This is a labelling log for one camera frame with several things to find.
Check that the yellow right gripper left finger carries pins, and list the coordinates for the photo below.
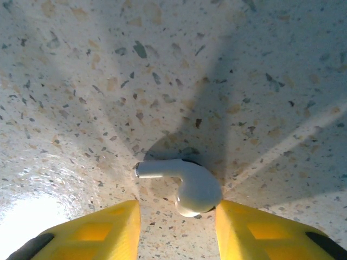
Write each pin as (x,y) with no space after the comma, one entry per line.
(89,235)

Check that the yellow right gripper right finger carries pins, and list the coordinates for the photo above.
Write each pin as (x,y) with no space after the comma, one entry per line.
(265,233)

